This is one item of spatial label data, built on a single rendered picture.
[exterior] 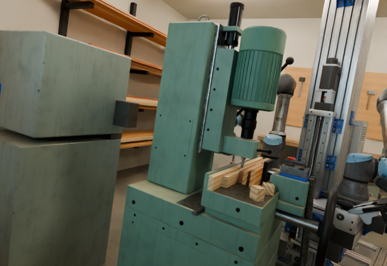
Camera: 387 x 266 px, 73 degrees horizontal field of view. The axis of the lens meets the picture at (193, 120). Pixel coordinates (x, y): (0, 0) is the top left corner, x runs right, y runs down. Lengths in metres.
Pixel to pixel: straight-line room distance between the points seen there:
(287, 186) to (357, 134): 1.06
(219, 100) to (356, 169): 0.86
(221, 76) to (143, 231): 0.70
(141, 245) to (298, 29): 3.99
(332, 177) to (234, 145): 0.89
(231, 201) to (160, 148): 0.43
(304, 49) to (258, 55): 3.47
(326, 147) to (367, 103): 2.62
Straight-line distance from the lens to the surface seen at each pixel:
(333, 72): 1.77
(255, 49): 1.03
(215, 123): 1.07
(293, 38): 4.55
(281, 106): 1.89
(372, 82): 4.38
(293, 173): 1.07
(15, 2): 3.03
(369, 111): 4.34
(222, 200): 0.91
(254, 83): 1.01
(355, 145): 2.04
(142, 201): 1.14
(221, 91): 1.07
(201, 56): 1.09
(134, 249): 1.23
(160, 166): 1.18
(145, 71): 3.57
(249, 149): 1.06
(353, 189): 1.62
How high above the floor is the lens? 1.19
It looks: 4 degrees down
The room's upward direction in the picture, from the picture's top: 9 degrees clockwise
